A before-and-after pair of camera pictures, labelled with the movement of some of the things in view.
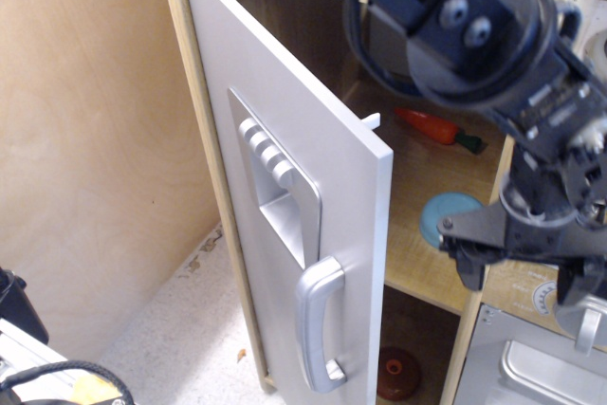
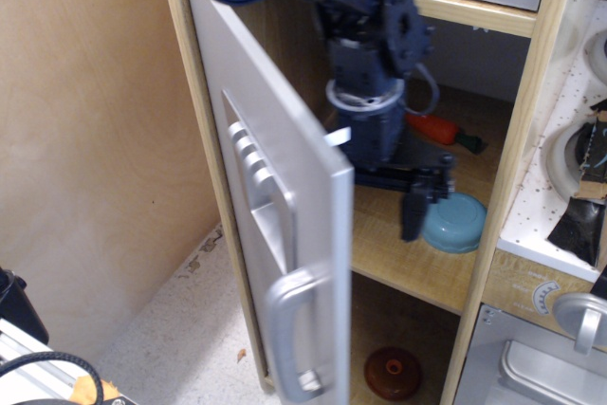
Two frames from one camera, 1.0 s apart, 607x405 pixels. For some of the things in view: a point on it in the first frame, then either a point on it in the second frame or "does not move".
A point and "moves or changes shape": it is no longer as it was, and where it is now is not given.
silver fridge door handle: x=312 y=286 to x=284 y=295
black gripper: x=559 y=218 to x=382 y=152
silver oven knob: x=585 y=321 does not move
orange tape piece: x=89 y=388 does not move
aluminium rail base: x=21 y=351 does not move
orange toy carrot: x=439 y=130 does not move
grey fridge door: x=310 y=194 moves or changes shape
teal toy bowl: x=442 y=206 does not move
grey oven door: x=513 y=360 does not move
